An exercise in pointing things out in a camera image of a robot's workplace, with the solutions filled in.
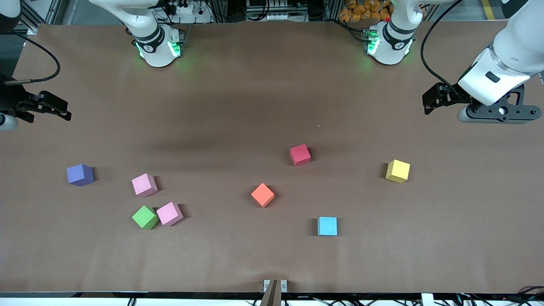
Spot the white power strip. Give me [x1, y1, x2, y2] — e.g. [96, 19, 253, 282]
[164, 0, 199, 16]

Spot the grey metal equipment rack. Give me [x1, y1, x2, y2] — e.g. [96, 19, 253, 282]
[246, 0, 300, 23]

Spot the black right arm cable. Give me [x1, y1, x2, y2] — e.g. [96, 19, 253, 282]
[3, 32, 61, 86]

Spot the green foam block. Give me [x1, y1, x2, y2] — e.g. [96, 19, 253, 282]
[132, 205, 160, 230]

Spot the small metal table bracket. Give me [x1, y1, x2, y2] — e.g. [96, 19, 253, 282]
[263, 279, 288, 293]

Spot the purple foam block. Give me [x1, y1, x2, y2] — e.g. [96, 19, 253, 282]
[66, 164, 95, 187]

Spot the aluminium frame post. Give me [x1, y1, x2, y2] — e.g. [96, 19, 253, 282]
[20, 0, 58, 32]

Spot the black floor cable bundle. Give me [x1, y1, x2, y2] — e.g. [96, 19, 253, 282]
[457, 286, 544, 306]

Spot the bag of orange items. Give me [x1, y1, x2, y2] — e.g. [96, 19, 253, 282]
[339, 0, 392, 23]

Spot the red foam block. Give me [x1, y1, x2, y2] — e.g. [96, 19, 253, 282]
[290, 144, 312, 167]

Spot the pink foam block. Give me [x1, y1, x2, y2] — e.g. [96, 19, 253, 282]
[131, 173, 159, 198]
[156, 202, 184, 227]

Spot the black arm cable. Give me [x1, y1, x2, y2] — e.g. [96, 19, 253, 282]
[3, 32, 61, 86]
[420, 0, 465, 96]

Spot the orange foam block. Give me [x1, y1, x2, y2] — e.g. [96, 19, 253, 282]
[251, 183, 275, 208]

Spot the light blue foam block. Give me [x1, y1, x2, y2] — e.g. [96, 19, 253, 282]
[317, 217, 338, 237]

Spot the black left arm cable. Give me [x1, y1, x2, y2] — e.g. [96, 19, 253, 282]
[420, 0, 465, 96]

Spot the yellow foam block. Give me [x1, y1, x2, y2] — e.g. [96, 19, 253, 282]
[385, 159, 411, 184]

